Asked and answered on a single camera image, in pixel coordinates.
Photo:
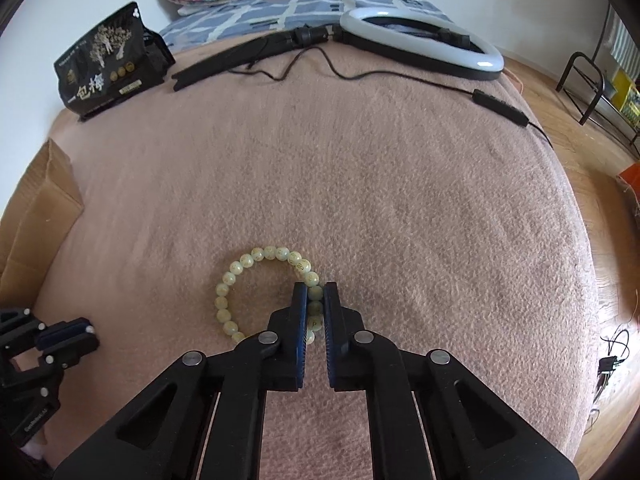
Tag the striped hanging cloth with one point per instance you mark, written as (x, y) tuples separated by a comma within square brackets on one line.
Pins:
[(621, 40)]

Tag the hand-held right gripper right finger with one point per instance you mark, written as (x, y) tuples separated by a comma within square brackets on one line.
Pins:
[(328, 340)]

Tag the orange cloth covered table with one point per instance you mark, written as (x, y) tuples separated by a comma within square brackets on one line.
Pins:
[(632, 177)]

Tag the cardboard box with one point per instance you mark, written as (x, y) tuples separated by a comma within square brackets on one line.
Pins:
[(30, 240)]

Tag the black folded tripod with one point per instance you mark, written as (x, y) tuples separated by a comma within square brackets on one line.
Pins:
[(225, 62)]

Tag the pink blanket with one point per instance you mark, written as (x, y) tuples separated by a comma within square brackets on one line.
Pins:
[(400, 210)]

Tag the yellow crate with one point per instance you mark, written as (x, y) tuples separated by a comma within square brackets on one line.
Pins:
[(627, 97)]

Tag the black metal floor shelf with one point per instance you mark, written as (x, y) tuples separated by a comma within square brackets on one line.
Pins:
[(587, 57)]

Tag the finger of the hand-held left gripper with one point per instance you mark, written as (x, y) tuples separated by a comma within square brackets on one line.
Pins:
[(70, 350), (62, 330)]

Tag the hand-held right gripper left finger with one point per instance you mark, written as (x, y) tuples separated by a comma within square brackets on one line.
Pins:
[(300, 340)]

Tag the black snack bag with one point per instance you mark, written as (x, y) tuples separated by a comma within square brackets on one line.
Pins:
[(105, 60)]

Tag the blue checked bed sheet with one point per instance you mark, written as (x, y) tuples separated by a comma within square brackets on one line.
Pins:
[(300, 7)]

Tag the black metal clothes rack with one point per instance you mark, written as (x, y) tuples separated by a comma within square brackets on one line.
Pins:
[(602, 32)]

